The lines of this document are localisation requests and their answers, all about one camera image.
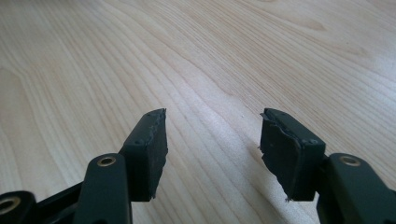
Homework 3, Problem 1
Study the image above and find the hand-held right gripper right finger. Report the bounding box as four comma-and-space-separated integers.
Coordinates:
260, 107, 327, 203

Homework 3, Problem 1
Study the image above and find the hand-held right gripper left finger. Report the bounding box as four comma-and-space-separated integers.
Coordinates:
120, 107, 169, 202

